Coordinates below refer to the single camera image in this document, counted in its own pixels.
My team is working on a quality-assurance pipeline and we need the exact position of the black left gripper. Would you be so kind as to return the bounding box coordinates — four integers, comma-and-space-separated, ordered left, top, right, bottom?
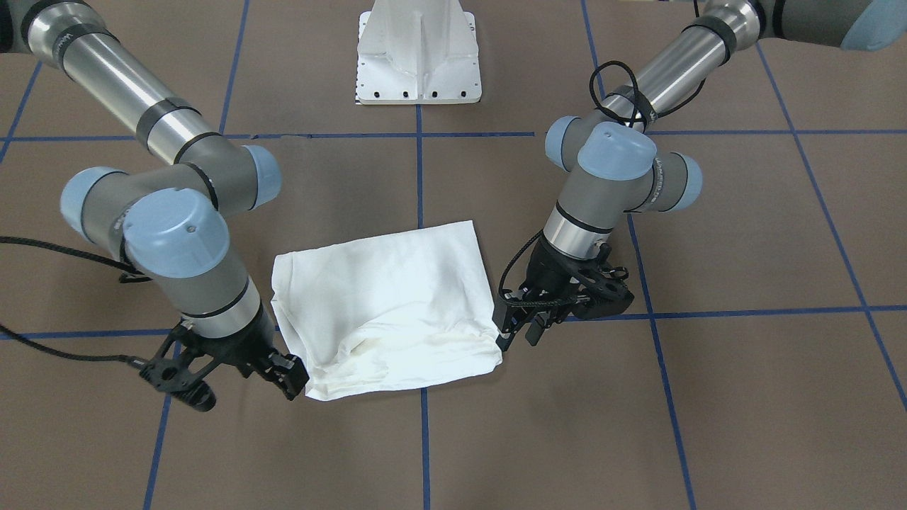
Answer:
493, 237, 614, 353

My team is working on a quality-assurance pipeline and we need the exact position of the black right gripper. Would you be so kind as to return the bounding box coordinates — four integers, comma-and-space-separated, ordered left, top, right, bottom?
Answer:
169, 305, 309, 401

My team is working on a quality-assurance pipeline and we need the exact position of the white printed t-shirt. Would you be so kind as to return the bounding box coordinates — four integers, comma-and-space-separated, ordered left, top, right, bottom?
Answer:
271, 220, 502, 402

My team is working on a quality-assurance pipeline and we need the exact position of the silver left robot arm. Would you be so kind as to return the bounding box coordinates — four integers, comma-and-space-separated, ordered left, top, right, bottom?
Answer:
493, 1, 905, 351

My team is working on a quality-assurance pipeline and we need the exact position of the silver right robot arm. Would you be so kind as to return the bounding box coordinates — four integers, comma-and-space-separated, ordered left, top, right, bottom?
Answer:
2, 1, 309, 412

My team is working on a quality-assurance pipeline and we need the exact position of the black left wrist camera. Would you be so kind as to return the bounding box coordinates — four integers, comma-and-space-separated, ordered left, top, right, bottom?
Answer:
570, 261, 635, 320

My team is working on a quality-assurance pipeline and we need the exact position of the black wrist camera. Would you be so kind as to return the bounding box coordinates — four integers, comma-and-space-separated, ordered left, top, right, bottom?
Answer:
570, 261, 635, 320
139, 326, 220, 412

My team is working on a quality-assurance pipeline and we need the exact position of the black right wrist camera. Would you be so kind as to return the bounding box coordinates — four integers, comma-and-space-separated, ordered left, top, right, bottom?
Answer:
139, 326, 220, 412

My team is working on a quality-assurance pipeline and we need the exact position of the black braided cable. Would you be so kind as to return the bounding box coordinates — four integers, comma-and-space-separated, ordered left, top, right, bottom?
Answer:
0, 235, 152, 365

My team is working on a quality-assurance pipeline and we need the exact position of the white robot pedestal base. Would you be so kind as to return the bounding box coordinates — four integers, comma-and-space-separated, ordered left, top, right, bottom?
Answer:
354, 1, 483, 106

